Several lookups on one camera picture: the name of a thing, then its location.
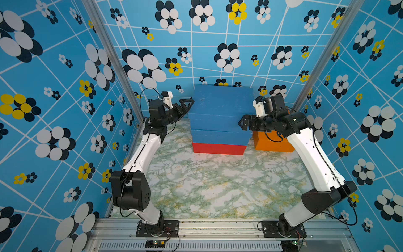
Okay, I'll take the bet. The orange shoebox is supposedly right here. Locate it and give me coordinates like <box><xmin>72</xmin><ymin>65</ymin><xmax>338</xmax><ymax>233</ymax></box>
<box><xmin>253</xmin><ymin>131</ymin><xmax>294</xmax><ymax>152</ymax></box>

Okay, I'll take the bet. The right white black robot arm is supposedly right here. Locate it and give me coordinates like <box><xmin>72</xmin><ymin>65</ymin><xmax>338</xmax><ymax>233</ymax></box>
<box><xmin>238</xmin><ymin>95</ymin><xmax>357</xmax><ymax>237</ymax></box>

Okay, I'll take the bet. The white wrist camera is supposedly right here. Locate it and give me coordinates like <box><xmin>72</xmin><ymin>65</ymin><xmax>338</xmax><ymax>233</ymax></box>
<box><xmin>161</xmin><ymin>91</ymin><xmax>173</xmax><ymax>109</ymax></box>
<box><xmin>253</xmin><ymin>96</ymin><xmax>267</xmax><ymax>118</ymax></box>

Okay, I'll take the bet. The aluminium corner post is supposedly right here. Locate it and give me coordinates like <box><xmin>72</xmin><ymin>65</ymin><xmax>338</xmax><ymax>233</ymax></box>
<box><xmin>82</xmin><ymin>0</ymin><xmax>144</xmax><ymax>125</ymax></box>
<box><xmin>292</xmin><ymin>0</ymin><xmax>365</xmax><ymax>111</ymax></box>

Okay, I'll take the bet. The green circuit board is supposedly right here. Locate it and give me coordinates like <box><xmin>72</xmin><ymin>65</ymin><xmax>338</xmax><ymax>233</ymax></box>
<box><xmin>281</xmin><ymin>241</ymin><xmax>306</xmax><ymax>252</ymax></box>
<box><xmin>145</xmin><ymin>240</ymin><xmax>166</xmax><ymax>249</ymax></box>

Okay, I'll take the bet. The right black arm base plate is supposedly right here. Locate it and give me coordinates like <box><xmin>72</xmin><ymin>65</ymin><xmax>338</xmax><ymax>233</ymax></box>
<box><xmin>257</xmin><ymin>220</ymin><xmax>307</xmax><ymax>239</ymax></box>

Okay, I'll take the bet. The red shoebox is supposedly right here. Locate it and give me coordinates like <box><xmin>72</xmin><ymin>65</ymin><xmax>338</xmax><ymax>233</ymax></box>
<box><xmin>192</xmin><ymin>143</ymin><xmax>246</xmax><ymax>155</ymax></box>

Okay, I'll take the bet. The black camera cable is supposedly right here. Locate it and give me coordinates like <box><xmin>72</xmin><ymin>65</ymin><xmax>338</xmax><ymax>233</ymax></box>
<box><xmin>118</xmin><ymin>87</ymin><xmax>177</xmax><ymax>218</ymax></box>
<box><xmin>264</xmin><ymin>106</ymin><xmax>359</xmax><ymax>226</ymax></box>

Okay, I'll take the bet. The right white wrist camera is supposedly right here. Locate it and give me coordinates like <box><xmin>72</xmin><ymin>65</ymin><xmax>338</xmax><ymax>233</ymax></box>
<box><xmin>253</xmin><ymin>96</ymin><xmax>267</xmax><ymax>118</ymax></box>

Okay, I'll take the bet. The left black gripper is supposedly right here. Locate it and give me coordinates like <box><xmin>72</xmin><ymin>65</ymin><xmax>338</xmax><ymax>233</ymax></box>
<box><xmin>161</xmin><ymin>100</ymin><xmax>193</xmax><ymax>128</ymax></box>

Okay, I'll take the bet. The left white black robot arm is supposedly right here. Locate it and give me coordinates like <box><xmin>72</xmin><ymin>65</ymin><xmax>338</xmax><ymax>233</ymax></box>
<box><xmin>111</xmin><ymin>97</ymin><xmax>194</xmax><ymax>236</ymax></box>

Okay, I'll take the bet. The left green circuit board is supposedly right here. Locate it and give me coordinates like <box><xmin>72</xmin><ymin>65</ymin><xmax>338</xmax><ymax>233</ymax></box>
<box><xmin>145</xmin><ymin>240</ymin><xmax>166</xmax><ymax>249</ymax></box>

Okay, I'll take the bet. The right green circuit board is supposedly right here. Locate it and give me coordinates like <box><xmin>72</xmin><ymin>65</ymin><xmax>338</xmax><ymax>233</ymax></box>
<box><xmin>281</xmin><ymin>241</ymin><xmax>306</xmax><ymax>252</ymax></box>

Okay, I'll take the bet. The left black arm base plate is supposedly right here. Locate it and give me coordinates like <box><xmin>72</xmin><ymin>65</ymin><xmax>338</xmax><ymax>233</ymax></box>
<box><xmin>135</xmin><ymin>220</ymin><xmax>179</xmax><ymax>238</ymax></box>

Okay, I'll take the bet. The blue shoebox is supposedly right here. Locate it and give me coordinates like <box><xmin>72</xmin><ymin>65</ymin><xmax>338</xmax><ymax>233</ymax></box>
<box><xmin>188</xmin><ymin>85</ymin><xmax>255</xmax><ymax>133</ymax></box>
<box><xmin>191</xmin><ymin>130</ymin><xmax>253</xmax><ymax>146</ymax></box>

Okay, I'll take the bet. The aluminium front rail frame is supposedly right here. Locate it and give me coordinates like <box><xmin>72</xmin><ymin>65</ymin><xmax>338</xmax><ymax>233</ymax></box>
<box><xmin>85</xmin><ymin>219</ymin><xmax>359</xmax><ymax>252</ymax></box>

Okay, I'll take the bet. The right aluminium corner post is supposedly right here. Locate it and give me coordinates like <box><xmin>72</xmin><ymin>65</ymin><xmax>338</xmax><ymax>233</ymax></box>
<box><xmin>292</xmin><ymin>0</ymin><xmax>365</xmax><ymax>111</ymax></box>

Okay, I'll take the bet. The left black camera cable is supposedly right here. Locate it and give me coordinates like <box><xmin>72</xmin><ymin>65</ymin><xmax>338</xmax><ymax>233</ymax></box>
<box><xmin>118</xmin><ymin>87</ymin><xmax>177</xmax><ymax>218</ymax></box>

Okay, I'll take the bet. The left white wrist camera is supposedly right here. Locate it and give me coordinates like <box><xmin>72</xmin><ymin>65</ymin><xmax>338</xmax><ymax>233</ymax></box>
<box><xmin>161</xmin><ymin>91</ymin><xmax>173</xmax><ymax>109</ymax></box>

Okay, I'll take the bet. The left aluminium corner post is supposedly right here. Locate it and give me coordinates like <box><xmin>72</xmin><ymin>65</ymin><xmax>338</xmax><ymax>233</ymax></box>
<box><xmin>82</xmin><ymin>0</ymin><xmax>144</xmax><ymax>125</ymax></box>

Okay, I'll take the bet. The right black camera cable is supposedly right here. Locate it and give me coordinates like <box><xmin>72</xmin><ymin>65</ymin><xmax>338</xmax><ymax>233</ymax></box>
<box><xmin>264</xmin><ymin>106</ymin><xmax>359</xmax><ymax>226</ymax></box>

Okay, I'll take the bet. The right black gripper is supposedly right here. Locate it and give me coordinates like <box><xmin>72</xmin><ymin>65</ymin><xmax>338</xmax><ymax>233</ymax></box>
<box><xmin>238</xmin><ymin>115</ymin><xmax>276</xmax><ymax>133</ymax></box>

